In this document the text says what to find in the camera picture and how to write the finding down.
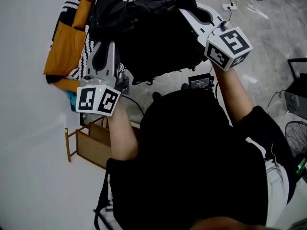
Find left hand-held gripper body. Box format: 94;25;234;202
76;41;132;117

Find person's right forearm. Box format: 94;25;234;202
212;65;255;125

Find blue cloth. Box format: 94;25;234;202
65;91;79;112

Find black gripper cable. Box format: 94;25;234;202
121;95;145;116

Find person's left forearm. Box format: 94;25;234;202
105;96;140;161

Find device with green light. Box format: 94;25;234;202
294;157;307;184

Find black thin cable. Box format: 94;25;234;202
267;90;288;117

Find black equipment case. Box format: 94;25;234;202
283;57;307;121

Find wooden side table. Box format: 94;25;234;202
64;115;140;170

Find orange and striped cushion seat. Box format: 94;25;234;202
43;0;147;93

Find black camera monitor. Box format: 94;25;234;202
188;73;215;91

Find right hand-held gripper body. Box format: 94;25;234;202
178;2;254;72

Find black wire fan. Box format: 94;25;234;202
284;120;307;169

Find black backpack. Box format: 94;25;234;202
88;0;217;86

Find person's black shirt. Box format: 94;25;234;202
94;90;298;230

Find person's light grey trousers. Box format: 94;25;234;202
263;159;291;228

